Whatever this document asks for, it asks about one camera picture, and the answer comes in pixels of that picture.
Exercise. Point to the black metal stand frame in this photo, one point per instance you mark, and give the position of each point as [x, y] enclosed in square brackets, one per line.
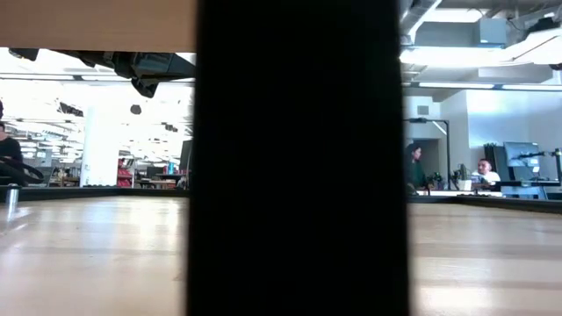
[448, 149]

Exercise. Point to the wooden shelf board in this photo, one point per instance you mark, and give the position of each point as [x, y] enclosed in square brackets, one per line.
[96, 24]

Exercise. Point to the white column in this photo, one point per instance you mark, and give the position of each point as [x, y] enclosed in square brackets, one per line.
[98, 149]

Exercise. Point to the blue screen monitor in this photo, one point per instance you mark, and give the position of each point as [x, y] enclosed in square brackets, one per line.
[520, 153]

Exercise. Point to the blue bottle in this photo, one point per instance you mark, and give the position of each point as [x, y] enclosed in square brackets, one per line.
[170, 168]

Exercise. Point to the ceiling light strip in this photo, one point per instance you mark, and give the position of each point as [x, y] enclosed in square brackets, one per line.
[456, 85]

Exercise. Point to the grey ceiling air unit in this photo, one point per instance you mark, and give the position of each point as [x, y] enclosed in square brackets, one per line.
[456, 33]

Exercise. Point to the person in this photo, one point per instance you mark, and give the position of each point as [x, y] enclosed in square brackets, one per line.
[414, 169]
[9, 151]
[485, 175]
[124, 175]

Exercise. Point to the black monitor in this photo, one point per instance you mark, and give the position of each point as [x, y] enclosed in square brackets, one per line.
[185, 158]

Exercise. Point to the white cup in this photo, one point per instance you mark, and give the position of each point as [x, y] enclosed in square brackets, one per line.
[464, 184]

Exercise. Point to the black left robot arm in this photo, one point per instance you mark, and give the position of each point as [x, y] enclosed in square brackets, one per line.
[88, 57]

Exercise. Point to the silver ceiling duct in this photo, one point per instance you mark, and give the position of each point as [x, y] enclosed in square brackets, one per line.
[417, 11]

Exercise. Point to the silver metal cylinder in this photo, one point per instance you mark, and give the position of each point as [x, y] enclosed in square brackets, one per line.
[12, 197]

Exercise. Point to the black ceiling fixture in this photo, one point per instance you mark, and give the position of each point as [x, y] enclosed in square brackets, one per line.
[136, 109]

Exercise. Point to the black background robot arm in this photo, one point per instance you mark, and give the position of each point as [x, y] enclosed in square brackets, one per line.
[437, 179]

